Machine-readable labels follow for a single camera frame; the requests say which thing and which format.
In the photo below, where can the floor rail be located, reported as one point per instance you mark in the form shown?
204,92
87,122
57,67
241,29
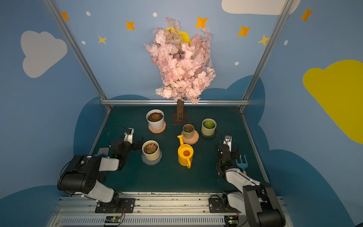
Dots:
257,156
99,133

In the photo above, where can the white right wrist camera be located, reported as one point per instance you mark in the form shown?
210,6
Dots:
228,142

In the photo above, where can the aluminium frame post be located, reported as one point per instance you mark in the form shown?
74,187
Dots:
279,25
65,29

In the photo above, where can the dark round saucer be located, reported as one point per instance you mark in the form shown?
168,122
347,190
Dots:
209,136

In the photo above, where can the bright green succulent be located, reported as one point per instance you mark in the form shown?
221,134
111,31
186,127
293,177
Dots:
209,124

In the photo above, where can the right circuit board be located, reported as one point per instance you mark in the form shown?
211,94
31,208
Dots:
231,221

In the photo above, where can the green red succulent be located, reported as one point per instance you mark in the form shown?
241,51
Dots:
188,128

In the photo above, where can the circuit board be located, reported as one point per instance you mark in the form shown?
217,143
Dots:
231,221
113,220

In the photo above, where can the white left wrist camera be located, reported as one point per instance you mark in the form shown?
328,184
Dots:
128,135

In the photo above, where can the metal tree base plate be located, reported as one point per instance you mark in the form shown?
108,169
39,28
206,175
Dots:
176,120

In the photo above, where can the aluminium back rail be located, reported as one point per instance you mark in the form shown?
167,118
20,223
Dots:
117,102

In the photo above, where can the aluminium frame post right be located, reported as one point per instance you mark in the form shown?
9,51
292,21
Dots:
279,25

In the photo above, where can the clear faceted saucer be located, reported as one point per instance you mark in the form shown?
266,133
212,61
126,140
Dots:
151,163

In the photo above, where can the pink faceted saucer left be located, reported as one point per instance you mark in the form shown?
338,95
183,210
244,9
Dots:
157,131

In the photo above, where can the blue yellow garden fork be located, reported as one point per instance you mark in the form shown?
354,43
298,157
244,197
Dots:
242,163

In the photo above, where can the aluminium front rail base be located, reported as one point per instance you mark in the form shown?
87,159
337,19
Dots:
151,209

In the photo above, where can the small beige pot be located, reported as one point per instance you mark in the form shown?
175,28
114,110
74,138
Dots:
188,135

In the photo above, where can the red orange succulent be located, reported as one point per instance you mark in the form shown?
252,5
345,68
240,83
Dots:
155,117

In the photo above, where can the pink green rosette succulent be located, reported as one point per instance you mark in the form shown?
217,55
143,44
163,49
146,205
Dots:
151,148

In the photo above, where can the left side floor rail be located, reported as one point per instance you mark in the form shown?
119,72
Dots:
99,133

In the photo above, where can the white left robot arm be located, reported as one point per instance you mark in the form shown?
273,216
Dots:
83,175

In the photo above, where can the brown tree trunk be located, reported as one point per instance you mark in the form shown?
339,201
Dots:
180,109

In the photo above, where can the large white pot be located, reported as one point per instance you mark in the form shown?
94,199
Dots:
156,125

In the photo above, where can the right side floor rail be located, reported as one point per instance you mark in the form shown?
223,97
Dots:
257,156

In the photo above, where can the cream ribbed pot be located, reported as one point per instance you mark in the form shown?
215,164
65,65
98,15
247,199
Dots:
154,156

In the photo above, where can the pale green ribbed pot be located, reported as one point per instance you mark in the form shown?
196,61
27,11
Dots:
205,130

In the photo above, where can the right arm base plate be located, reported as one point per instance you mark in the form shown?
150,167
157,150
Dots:
220,205

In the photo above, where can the pink blossom tree crown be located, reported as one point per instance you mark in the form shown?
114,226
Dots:
184,62

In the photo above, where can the yellow watering can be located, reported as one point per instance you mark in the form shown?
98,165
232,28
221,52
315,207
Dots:
185,153

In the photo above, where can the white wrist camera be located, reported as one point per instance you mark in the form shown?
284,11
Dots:
228,142
128,135

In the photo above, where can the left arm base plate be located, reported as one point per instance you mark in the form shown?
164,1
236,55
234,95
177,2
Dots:
116,206

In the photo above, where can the aluminium frame post left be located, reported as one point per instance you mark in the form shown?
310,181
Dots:
65,29

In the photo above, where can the left circuit board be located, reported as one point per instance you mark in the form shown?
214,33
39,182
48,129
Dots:
113,220

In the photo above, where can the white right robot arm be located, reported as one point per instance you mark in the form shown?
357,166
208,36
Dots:
256,200

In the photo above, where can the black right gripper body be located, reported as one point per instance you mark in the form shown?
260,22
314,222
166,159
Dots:
229,153

